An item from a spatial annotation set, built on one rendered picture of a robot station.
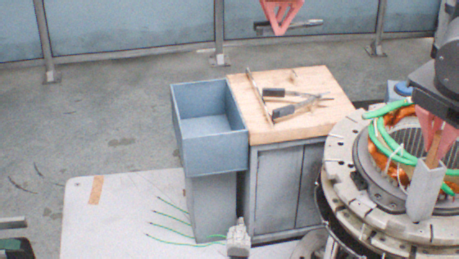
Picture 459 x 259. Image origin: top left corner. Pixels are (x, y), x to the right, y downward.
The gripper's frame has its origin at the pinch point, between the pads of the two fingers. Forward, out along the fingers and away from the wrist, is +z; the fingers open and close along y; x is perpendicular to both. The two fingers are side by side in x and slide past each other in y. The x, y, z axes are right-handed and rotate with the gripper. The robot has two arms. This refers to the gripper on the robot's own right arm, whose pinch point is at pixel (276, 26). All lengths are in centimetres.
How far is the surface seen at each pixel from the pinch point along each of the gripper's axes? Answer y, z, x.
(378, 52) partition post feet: -184, 112, 131
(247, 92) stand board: 1.3, 12.0, -5.1
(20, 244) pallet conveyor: 0, 44, -54
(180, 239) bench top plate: 7.7, 40.9, -19.4
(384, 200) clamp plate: 36.4, 8.5, 4.8
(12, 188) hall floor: -107, 119, -83
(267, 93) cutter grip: 5.7, 9.7, -2.8
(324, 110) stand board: 9.6, 11.9, 6.6
